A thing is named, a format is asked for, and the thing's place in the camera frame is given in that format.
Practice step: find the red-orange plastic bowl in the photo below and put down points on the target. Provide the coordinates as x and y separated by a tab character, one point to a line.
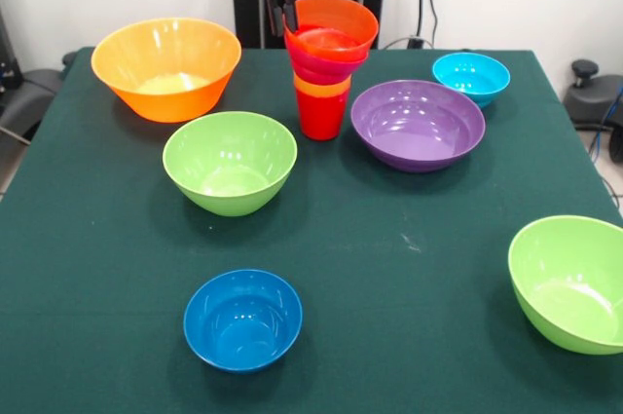
340	19

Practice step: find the pink plastic bowl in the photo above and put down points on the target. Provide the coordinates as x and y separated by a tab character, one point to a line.
311	70

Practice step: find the orange plastic cup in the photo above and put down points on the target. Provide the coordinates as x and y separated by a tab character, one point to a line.
321	90

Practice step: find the red plastic cup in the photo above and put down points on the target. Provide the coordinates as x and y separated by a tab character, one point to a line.
321	117

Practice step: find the large orange plastic bowl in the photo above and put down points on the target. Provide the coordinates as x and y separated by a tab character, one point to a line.
165	53

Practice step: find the green plastic bowl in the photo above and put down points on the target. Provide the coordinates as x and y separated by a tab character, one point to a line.
229	165
569	287

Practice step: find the purple plastic bowl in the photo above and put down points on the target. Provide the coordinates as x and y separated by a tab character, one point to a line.
417	131

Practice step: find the cyan plastic bowl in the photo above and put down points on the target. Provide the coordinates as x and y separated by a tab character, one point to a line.
472	75

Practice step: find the blue plastic bowl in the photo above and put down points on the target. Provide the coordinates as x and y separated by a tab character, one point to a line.
242	321

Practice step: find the dark green tablecloth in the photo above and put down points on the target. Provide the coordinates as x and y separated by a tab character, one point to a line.
414	360

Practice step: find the black pedestal foot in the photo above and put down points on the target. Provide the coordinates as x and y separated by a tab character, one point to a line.
29	92
591	97

